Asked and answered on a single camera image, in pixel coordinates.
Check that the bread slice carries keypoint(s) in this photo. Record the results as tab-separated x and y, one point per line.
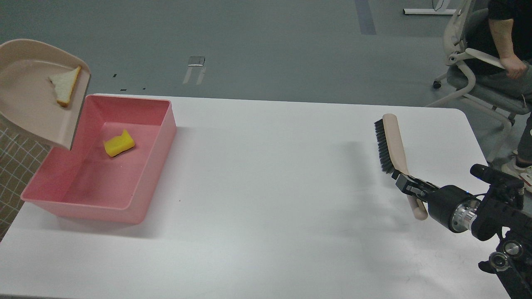
64	84

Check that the grey floor socket plate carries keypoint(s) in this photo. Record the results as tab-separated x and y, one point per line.
196	61

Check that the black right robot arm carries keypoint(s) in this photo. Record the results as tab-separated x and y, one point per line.
498	212

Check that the pink plastic bin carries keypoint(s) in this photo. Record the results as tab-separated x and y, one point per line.
86	183

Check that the beige brush black bristles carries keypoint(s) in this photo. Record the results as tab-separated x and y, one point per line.
392	157

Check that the seated person dark clothes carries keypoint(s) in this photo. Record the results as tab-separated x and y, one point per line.
506	33

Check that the brown checkered cloth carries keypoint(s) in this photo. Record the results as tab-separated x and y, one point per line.
20	157

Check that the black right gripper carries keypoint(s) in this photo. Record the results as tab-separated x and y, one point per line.
450	206

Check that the white desk foot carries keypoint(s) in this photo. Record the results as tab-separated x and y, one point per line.
438	8

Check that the yellow sponge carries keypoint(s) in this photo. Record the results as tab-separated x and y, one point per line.
118	144

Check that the grey office chair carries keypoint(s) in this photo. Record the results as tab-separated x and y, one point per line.
488	100

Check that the beige plastic dustpan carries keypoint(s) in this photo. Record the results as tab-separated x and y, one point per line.
28	95

